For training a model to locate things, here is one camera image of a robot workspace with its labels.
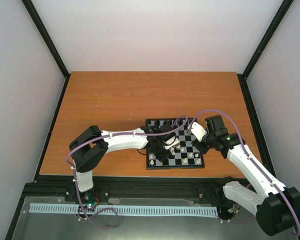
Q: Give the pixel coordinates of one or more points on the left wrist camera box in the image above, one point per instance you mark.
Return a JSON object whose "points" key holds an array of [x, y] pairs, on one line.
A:
{"points": [[171, 143]]}

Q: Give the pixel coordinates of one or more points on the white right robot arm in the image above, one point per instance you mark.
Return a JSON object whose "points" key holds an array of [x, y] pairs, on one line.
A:
{"points": [[275, 206]]}

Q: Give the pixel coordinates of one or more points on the light blue slotted cable duct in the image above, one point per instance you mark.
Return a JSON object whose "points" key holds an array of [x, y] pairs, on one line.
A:
{"points": [[126, 210]]}

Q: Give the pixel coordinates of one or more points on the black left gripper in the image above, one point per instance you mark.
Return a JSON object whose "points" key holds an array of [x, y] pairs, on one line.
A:
{"points": [[162, 157]]}

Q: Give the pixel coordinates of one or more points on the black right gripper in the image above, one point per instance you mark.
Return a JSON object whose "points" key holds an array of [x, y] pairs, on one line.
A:
{"points": [[203, 149]]}

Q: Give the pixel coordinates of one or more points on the black white chessboard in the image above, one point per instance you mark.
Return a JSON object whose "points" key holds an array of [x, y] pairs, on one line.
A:
{"points": [[178, 151]]}

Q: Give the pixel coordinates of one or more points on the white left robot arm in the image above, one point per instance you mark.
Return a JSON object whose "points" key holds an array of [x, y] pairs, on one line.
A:
{"points": [[88, 149]]}

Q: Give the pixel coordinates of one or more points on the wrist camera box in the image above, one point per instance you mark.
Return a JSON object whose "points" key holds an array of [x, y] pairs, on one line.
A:
{"points": [[171, 143], [197, 130]]}

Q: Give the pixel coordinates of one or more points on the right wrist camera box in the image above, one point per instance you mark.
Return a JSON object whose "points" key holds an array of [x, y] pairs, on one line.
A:
{"points": [[197, 130]]}

